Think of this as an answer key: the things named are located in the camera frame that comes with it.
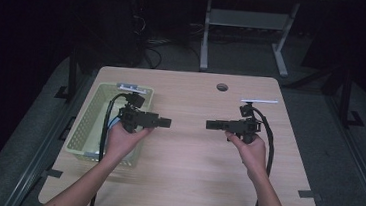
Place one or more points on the yellow plastic basket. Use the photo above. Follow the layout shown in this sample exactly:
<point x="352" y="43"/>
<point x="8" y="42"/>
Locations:
<point x="91" y="115"/>

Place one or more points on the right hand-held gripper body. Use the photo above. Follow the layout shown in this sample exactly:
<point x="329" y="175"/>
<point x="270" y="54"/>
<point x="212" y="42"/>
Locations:
<point x="247" y="127"/>

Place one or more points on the person's left hand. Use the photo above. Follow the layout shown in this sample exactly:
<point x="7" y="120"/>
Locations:
<point x="122" y="144"/>

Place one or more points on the grey metal desk frame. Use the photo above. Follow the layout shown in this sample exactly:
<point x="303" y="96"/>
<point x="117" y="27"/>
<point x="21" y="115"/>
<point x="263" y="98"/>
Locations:
<point x="245" y="19"/>

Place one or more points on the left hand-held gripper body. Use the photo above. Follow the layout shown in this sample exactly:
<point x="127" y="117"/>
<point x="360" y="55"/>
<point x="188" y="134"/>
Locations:
<point x="136" y="117"/>

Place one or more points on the grey aluminium floor rail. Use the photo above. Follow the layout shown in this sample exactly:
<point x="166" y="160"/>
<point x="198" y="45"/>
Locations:
<point x="43" y="151"/>
<point x="356" y="165"/>

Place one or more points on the black tape strip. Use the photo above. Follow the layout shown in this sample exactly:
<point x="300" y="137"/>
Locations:
<point x="310" y="194"/>
<point x="52" y="173"/>

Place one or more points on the black metal stand post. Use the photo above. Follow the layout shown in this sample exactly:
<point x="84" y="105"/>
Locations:
<point x="345" y="97"/>
<point x="72" y="73"/>

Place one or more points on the person's right hand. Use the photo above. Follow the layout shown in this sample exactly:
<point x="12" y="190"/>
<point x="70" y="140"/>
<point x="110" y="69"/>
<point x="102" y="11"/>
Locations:
<point x="253" y="157"/>

